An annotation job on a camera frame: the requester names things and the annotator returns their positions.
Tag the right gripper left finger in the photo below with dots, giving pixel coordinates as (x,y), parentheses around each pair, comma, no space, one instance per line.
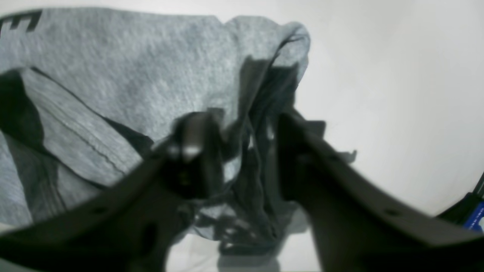
(131,226)

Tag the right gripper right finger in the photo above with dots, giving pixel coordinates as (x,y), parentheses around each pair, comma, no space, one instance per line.
(356,226)

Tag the grey t-shirt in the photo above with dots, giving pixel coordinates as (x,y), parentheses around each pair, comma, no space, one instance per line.
(86,93)

